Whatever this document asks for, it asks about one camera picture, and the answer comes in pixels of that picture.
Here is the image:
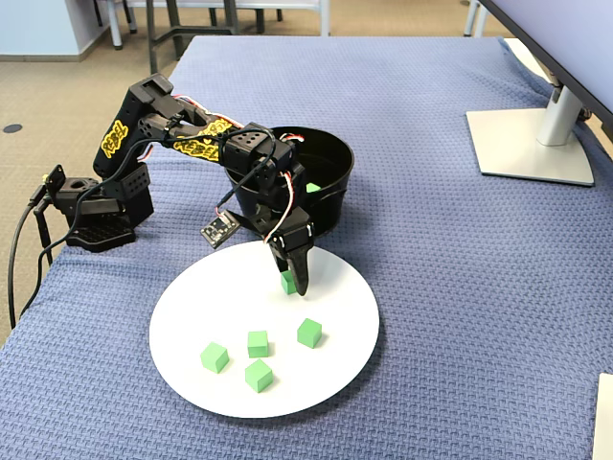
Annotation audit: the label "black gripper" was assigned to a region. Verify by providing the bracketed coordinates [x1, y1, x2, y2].
[238, 165, 315, 297]

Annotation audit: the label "white round plate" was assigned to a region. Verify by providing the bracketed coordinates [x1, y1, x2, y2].
[148, 239, 381, 419]

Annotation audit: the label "black metal bucket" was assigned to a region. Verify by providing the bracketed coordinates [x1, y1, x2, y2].
[223, 126, 355, 240]

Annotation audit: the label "blue woven tablecloth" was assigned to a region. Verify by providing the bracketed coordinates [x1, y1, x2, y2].
[0, 35, 613, 460]

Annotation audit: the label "monitor with silver stand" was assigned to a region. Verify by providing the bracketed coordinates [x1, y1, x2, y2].
[465, 0, 613, 188]

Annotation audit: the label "dark brown chair legs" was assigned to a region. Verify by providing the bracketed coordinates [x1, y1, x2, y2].
[93, 0, 138, 34]

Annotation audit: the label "white table leg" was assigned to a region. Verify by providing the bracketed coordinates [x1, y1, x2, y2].
[108, 0, 125, 51]

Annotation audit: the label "white desk leg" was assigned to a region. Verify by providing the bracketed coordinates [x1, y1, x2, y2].
[463, 0, 489, 38]

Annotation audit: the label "white flat object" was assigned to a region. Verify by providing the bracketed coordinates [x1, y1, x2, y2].
[592, 373, 613, 460]

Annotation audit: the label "red white gripper servo wire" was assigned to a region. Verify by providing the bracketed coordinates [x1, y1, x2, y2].
[262, 133, 307, 241]

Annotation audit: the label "small camera circuit board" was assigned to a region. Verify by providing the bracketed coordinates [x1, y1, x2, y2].
[199, 210, 243, 249]

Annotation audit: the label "thin black camera cable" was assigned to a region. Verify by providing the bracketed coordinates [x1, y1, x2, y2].
[45, 128, 282, 217]

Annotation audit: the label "thick black cable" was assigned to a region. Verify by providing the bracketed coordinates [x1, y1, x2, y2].
[7, 191, 49, 332]
[16, 205, 54, 320]

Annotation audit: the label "white grey furniture frame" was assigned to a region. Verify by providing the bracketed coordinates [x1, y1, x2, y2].
[126, 0, 331, 37]

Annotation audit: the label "dark grey metal stool frame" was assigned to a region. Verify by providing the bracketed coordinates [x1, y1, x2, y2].
[145, 0, 267, 76]

